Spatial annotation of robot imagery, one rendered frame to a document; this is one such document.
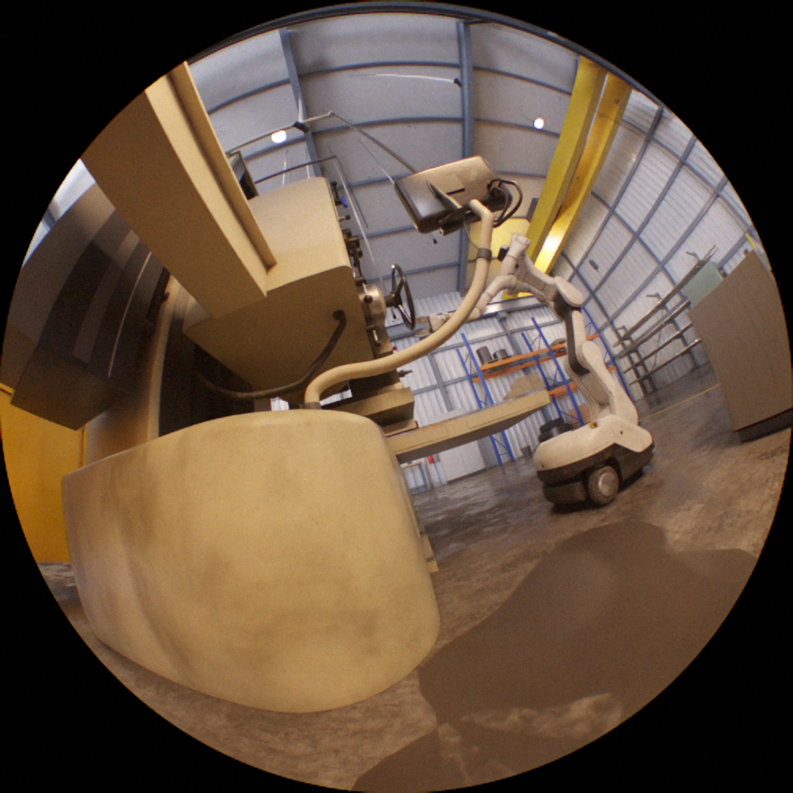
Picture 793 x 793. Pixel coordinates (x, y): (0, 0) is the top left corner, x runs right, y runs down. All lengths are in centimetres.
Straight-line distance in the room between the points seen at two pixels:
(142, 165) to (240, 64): 800
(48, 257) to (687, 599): 143
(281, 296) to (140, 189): 57
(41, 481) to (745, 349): 360
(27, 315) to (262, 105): 782
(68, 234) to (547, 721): 129
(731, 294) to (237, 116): 859
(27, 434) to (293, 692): 229
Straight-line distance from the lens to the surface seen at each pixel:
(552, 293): 189
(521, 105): 1023
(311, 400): 61
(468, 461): 809
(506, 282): 160
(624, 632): 59
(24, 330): 74
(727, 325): 121
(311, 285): 89
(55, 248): 86
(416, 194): 91
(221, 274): 81
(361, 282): 100
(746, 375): 123
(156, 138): 68
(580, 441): 121
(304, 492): 46
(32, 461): 247
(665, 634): 57
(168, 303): 107
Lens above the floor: 41
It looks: 19 degrees up
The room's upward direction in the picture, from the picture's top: 17 degrees counter-clockwise
